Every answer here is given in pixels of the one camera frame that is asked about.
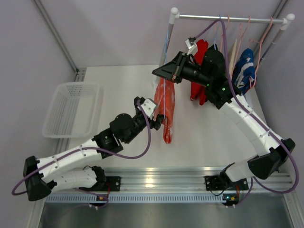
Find light blue wire hanger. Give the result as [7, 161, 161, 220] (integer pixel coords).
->
[162, 29, 172, 119]

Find orange white trousers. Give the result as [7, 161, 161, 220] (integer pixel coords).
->
[154, 78, 175, 144]

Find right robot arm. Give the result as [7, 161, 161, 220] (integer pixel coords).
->
[152, 49, 295, 188]

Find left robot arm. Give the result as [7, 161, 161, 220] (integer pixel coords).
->
[23, 97, 164, 201]

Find red trousers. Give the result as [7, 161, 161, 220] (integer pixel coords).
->
[190, 39, 209, 105]

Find beige trousers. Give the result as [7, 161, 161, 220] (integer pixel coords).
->
[228, 39, 238, 75]

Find blue white patterned trousers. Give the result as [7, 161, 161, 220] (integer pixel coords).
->
[232, 48, 256, 95]

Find white metal clothes rack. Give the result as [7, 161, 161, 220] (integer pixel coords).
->
[159, 7, 295, 66]

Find white plastic basket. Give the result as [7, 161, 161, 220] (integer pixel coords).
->
[42, 81, 103, 139]

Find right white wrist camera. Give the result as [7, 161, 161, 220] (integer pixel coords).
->
[185, 37, 198, 55]

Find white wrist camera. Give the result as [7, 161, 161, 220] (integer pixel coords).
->
[140, 98, 158, 119]
[185, 37, 198, 55]

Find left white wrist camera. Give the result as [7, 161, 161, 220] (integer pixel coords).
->
[140, 98, 158, 119]

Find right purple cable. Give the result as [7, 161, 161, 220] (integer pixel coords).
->
[193, 19, 299, 209]

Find purple cable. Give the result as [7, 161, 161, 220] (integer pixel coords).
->
[11, 105, 152, 209]
[193, 19, 299, 209]

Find pink wire hanger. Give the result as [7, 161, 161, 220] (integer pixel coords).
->
[215, 15, 231, 53]
[234, 16, 251, 64]
[248, 17, 274, 89]

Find aluminium mounting rail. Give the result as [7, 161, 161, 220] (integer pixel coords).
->
[54, 167, 293, 193]

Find perforated cable duct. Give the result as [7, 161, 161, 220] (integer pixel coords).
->
[45, 193, 237, 203]

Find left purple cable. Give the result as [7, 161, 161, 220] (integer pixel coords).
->
[11, 105, 152, 209]

